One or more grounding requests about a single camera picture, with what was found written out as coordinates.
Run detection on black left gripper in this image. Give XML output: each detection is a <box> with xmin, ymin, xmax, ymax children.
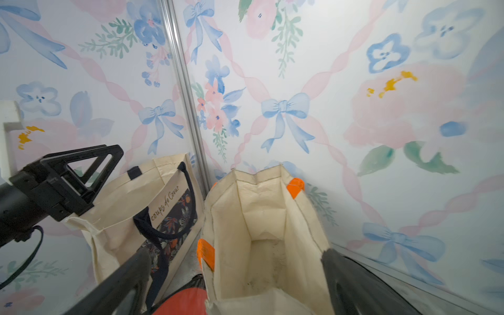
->
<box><xmin>1</xmin><ymin>144</ymin><xmax>123</xmax><ymax>246</ymax></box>

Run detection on canvas bag navy handles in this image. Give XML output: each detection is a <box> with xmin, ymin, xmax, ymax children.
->
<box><xmin>63</xmin><ymin>154</ymin><xmax>203</xmax><ymax>310</ymax></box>

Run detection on canvas bag orange handles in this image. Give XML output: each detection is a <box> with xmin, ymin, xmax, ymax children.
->
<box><xmin>200</xmin><ymin>165</ymin><xmax>333</xmax><ymax>314</ymax></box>

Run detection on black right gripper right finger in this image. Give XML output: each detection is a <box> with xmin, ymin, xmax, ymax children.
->
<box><xmin>321</xmin><ymin>249</ymin><xmax>420</xmax><ymax>315</ymax></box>

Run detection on aluminium corner post left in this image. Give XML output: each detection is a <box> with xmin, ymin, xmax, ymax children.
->
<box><xmin>161</xmin><ymin>0</ymin><xmax>211</xmax><ymax>196</ymax></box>

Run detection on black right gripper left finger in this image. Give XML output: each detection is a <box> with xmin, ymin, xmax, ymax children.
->
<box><xmin>66</xmin><ymin>249</ymin><xmax>150</xmax><ymax>315</ymax></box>

